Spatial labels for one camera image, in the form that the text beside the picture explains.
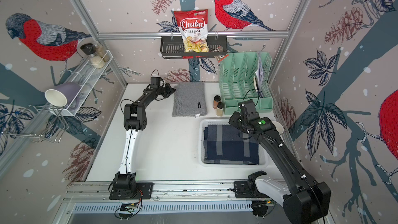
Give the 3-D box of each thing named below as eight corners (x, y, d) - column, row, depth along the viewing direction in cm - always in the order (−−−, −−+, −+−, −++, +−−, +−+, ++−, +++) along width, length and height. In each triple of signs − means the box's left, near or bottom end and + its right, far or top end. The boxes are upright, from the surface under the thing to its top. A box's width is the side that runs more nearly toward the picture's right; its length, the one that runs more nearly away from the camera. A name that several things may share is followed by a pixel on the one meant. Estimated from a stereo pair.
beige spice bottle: (216, 116, 103) (217, 108, 96) (216, 109, 106) (216, 101, 99) (223, 116, 103) (224, 108, 96) (222, 109, 106) (223, 101, 99)
